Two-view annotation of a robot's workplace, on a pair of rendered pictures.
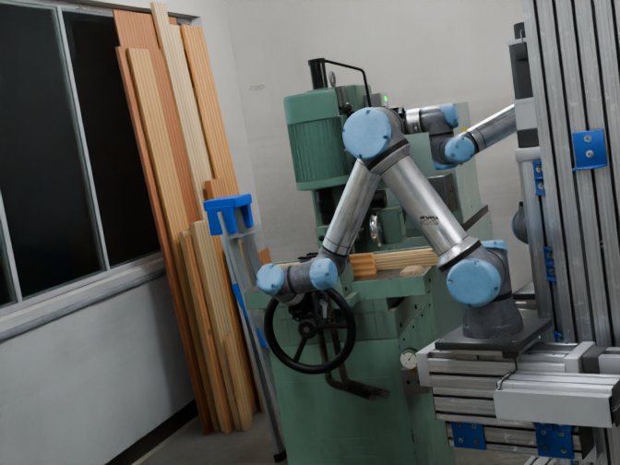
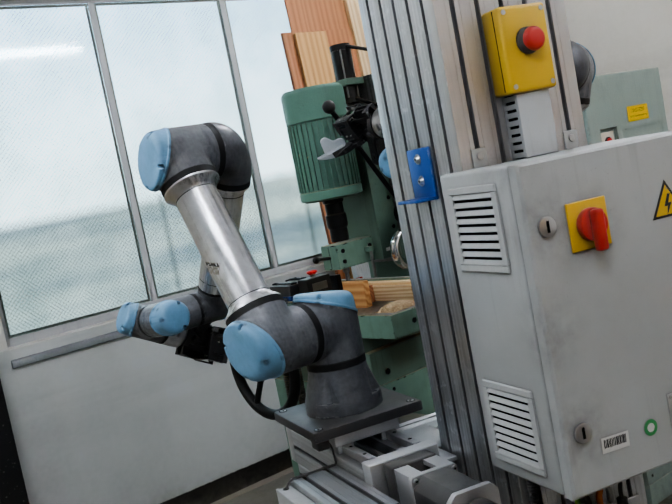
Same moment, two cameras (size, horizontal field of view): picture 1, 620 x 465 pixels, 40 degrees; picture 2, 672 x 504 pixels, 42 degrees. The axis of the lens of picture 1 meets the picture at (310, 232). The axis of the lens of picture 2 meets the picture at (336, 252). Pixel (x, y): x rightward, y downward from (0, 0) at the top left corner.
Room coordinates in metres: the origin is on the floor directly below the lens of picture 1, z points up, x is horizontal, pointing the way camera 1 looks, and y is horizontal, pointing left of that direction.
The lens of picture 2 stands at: (0.66, -1.30, 1.27)
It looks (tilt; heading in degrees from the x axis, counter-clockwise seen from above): 5 degrees down; 31
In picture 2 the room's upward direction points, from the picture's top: 11 degrees counter-clockwise
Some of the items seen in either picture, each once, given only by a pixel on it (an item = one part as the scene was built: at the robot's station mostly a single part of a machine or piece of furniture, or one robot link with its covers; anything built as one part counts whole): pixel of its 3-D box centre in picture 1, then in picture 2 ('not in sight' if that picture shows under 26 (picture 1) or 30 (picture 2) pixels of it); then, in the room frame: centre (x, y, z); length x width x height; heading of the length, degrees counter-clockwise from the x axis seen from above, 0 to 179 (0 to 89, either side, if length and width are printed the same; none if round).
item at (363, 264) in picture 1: (339, 267); (338, 294); (2.70, -0.08, 0.94); 0.24 x 0.02 x 0.07; 70
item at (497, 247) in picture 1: (483, 266); (325, 323); (2.06, -0.41, 0.98); 0.13 x 0.12 x 0.14; 159
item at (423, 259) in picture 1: (368, 265); (378, 293); (2.74, -0.18, 0.92); 0.58 x 0.02 x 0.04; 70
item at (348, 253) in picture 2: (333, 235); (349, 255); (2.80, -0.08, 1.03); 0.14 x 0.07 x 0.09; 160
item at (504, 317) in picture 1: (490, 311); (340, 381); (2.07, -0.42, 0.87); 0.15 x 0.15 x 0.10
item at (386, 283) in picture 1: (336, 289); (331, 321); (2.67, -0.06, 0.87); 0.61 x 0.30 x 0.06; 70
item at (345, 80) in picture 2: (320, 84); (346, 74); (2.91, -0.11, 1.54); 0.08 x 0.08 x 0.17; 70
